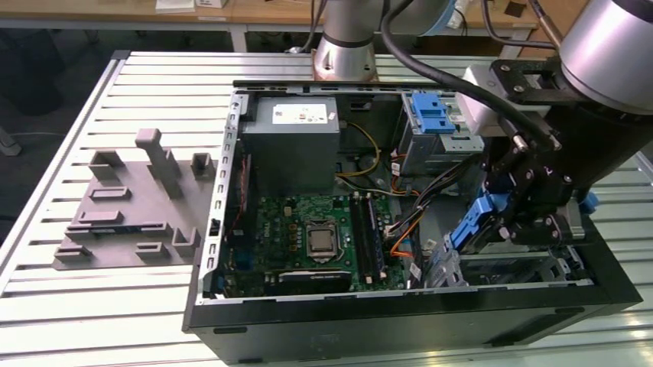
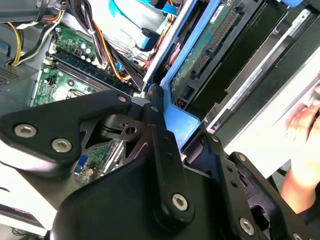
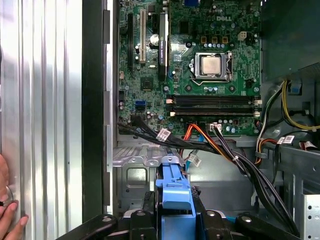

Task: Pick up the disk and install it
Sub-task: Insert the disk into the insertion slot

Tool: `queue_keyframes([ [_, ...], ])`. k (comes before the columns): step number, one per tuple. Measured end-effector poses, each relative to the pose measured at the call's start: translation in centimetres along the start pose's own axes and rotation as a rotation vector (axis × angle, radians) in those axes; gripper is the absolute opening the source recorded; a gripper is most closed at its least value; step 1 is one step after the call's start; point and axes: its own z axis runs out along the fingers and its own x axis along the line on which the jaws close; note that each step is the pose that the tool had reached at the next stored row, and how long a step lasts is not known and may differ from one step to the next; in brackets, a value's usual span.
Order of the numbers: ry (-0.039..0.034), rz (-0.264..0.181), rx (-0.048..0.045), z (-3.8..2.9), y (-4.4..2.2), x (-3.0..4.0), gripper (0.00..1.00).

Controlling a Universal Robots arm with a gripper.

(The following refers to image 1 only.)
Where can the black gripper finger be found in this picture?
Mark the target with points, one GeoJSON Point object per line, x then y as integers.
{"type": "Point", "coordinates": [556, 225]}
{"type": "Point", "coordinates": [520, 179]}

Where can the hard disk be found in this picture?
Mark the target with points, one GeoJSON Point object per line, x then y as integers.
{"type": "Point", "coordinates": [472, 225]}

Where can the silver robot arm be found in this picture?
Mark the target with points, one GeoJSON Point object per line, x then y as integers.
{"type": "Point", "coordinates": [348, 38]}

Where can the silver disk bay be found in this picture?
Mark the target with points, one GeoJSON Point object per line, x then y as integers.
{"type": "Point", "coordinates": [449, 271]}

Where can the silver drive cage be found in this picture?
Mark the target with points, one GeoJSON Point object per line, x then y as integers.
{"type": "Point", "coordinates": [424, 153]}

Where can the blue plastic drive latch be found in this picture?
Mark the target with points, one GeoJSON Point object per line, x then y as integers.
{"type": "Point", "coordinates": [433, 114]}

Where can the RAM stick in motherboard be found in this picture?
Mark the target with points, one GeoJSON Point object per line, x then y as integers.
{"type": "Point", "coordinates": [377, 237]}

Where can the small black box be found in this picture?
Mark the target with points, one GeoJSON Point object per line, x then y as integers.
{"type": "Point", "coordinates": [516, 9]}

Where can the black open PC case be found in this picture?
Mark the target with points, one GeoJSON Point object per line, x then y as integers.
{"type": "Point", "coordinates": [408, 329]}

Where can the CPU socket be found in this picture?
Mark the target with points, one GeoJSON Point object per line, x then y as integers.
{"type": "Point", "coordinates": [322, 223]}

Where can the silver CPU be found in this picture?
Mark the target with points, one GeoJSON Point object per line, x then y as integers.
{"type": "Point", "coordinates": [322, 240]}

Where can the grey power supply unit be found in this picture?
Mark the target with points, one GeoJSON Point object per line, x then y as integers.
{"type": "Point", "coordinates": [290, 160]}

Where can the green motherboard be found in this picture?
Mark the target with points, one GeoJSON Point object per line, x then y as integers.
{"type": "Point", "coordinates": [281, 214]}

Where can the black graphics card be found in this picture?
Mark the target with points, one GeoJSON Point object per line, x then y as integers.
{"type": "Point", "coordinates": [312, 279]}

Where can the grey parts rack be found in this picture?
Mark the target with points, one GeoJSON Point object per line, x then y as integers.
{"type": "Point", "coordinates": [133, 199]}

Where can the RAM stick in rack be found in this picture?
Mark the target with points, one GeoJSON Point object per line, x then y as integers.
{"type": "Point", "coordinates": [118, 231]}

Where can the white paper sheet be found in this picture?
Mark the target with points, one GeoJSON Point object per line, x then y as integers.
{"type": "Point", "coordinates": [174, 5]}

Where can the wooden desk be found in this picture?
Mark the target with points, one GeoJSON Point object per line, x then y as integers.
{"type": "Point", "coordinates": [127, 15]}

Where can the grey stand foot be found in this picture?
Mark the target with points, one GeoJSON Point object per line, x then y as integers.
{"type": "Point", "coordinates": [10, 145]}

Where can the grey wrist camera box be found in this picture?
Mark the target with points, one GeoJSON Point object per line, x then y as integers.
{"type": "Point", "coordinates": [475, 111]}

